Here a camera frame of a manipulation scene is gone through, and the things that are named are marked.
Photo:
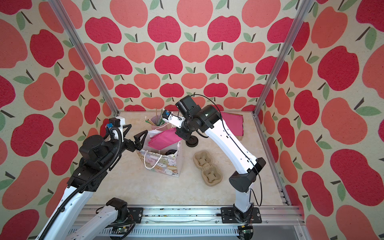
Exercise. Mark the left frame post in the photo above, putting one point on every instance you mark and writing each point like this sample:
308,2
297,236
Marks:
71,31

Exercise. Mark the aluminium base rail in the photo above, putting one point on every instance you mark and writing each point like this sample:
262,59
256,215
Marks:
215,223

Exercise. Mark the single pink napkin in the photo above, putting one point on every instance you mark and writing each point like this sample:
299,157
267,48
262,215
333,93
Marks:
164,139

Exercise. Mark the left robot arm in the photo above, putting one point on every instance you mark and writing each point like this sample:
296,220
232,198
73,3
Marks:
81,186

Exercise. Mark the frame post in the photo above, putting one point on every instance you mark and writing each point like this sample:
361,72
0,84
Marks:
71,31
284,51

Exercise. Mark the cardboard cup carrier stack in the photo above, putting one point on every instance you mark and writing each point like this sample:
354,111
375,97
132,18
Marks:
211,174

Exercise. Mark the pink straw holder cup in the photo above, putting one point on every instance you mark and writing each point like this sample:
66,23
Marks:
158,123

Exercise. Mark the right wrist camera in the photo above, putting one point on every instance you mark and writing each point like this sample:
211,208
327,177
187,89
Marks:
170,118

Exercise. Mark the pink napkin stack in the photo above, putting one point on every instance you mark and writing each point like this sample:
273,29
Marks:
235,123

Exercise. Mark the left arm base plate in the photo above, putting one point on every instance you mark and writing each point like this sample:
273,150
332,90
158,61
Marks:
127,215

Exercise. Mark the right frame post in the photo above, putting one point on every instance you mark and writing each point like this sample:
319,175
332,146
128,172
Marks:
284,51

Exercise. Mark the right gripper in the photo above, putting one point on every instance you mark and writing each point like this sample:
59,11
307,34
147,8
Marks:
183,135

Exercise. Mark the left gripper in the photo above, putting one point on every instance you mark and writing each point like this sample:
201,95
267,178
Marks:
138,145

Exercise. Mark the white patterned gift bag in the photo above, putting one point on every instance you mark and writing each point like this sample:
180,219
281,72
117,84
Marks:
167,161

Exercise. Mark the stack of black lids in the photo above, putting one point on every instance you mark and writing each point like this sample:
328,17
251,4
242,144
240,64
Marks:
192,141

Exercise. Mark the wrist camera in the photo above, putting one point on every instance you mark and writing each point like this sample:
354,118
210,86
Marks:
170,118
117,122

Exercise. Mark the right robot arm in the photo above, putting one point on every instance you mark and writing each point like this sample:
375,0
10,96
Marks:
209,120

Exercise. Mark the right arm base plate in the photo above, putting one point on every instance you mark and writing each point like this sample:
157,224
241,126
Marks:
231,215

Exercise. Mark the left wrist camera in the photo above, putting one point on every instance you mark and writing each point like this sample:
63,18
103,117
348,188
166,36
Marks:
117,122

